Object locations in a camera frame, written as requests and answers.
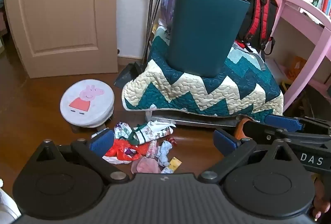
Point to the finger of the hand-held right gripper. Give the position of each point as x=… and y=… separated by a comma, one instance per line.
x=258, y=132
x=281, y=121

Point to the dark grey dustpan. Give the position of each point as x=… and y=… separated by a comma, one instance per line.
x=128, y=75

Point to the red black backpack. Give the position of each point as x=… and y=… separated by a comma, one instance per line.
x=258, y=17

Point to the purple white wrapper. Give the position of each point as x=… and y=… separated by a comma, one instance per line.
x=122, y=129

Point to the orange bag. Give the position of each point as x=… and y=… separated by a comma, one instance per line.
x=296, y=67

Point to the red plastic bag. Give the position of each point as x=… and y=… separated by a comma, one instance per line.
x=120, y=149

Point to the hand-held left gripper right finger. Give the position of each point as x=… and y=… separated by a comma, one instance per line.
x=223, y=141

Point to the white printed green-trim bag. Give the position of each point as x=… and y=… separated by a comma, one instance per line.
x=150, y=132

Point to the blue white crumpled wrapper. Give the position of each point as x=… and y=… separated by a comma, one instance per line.
x=165, y=152

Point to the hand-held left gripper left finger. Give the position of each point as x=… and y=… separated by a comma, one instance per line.
x=102, y=142

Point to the round pig print stool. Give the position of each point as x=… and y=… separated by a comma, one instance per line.
x=86, y=102

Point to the small red candy wrapper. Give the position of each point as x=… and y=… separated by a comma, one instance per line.
x=171, y=141

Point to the pink mesh net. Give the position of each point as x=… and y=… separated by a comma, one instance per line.
x=146, y=165

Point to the yellow wrapper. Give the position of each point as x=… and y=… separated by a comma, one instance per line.
x=172, y=164

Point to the white cloth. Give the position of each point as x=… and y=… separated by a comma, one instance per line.
x=7, y=203

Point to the teal cream zigzag quilt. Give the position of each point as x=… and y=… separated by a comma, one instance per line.
x=196, y=89

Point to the person's right hand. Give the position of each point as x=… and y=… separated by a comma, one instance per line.
x=322, y=200

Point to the pink desk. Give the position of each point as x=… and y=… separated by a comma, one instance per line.
x=310, y=24

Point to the beige wooden door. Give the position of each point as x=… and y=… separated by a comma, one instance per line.
x=59, y=11

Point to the teal plastic bin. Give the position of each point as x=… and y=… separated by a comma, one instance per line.
x=201, y=32

